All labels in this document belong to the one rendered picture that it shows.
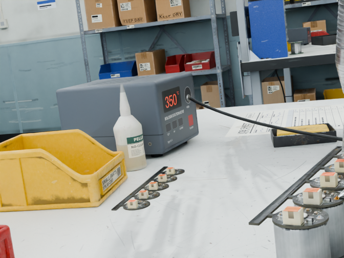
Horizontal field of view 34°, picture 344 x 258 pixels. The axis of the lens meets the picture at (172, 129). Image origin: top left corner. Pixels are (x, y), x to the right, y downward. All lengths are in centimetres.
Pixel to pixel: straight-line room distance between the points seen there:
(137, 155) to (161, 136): 5
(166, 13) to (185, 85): 400
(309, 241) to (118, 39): 511
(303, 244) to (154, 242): 19
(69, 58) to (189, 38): 121
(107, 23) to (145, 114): 419
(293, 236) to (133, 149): 41
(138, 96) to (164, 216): 24
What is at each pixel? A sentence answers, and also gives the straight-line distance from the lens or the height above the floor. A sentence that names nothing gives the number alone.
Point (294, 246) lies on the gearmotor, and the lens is 25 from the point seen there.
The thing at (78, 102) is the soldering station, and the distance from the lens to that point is 73.
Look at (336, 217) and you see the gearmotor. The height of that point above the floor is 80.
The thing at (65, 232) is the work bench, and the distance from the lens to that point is 48.
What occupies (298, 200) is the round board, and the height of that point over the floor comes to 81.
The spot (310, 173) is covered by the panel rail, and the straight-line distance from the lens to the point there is 33.
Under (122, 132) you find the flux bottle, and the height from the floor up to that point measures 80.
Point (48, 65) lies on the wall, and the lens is 567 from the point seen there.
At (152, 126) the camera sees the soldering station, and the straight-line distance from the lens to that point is 68.
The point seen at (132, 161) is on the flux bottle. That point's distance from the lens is 64.
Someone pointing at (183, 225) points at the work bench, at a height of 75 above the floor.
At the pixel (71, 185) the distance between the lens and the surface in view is 53.
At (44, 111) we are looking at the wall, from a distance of 576.
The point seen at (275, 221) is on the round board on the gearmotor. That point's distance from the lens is 26.
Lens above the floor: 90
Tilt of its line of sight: 10 degrees down
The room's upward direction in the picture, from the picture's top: 7 degrees counter-clockwise
